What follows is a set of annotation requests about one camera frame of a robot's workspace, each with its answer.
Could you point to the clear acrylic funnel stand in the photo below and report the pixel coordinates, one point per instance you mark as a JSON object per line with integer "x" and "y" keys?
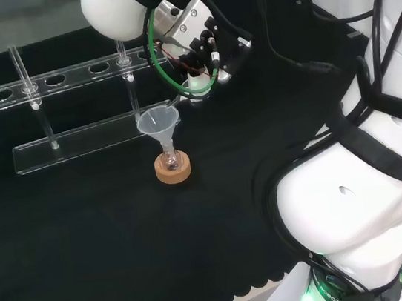
{"x": 83, "y": 137}

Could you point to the translucent plastic funnel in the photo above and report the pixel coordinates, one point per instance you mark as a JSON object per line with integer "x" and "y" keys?
{"x": 158, "y": 124}

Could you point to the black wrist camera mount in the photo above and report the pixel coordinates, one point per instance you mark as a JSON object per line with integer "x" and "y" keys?
{"x": 232, "y": 52}

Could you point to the black bench cloth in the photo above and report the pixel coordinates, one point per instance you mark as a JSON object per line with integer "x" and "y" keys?
{"x": 87, "y": 248}

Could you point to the small round-bottom glass flask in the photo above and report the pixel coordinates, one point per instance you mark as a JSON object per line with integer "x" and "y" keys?
{"x": 171, "y": 160}

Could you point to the clear tape piece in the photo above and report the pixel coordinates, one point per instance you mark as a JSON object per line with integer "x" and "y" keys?
{"x": 355, "y": 34}

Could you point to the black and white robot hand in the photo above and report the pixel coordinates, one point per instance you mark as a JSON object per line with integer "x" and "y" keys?
{"x": 197, "y": 83}

